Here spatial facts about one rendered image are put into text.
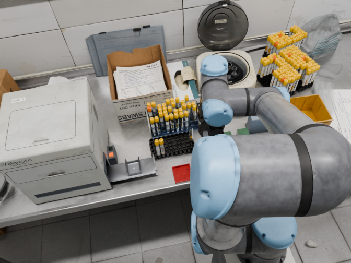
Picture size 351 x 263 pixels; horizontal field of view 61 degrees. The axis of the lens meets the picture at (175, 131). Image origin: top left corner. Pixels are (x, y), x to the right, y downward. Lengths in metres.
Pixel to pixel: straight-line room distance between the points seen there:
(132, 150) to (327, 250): 1.35
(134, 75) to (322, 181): 1.09
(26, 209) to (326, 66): 1.41
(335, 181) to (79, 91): 0.81
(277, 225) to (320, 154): 0.42
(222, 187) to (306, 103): 0.98
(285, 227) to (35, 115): 0.78
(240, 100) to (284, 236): 0.35
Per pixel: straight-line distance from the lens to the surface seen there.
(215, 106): 0.75
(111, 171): 1.12
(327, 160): 0.42
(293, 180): 0.40
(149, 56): 1.41
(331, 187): 0.42
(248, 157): 0.39
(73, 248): 2.06
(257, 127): 1.21
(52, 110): 1.01
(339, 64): 1.64
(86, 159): 0.95
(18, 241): 2.22
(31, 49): 1.48
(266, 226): 0.80
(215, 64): 0.83
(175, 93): 1.27
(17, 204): 1.24
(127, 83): 1.35
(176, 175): 1.12
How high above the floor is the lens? 1.87
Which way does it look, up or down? 54 degrees down
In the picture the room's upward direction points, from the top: 4 degrees counter-clockwise
